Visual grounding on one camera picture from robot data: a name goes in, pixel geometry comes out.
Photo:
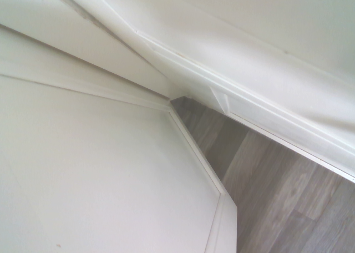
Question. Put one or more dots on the white cabinet door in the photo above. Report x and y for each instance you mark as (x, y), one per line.
(97, 167)

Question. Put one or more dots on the white cabinet frame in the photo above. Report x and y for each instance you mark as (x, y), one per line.
(55, 17)

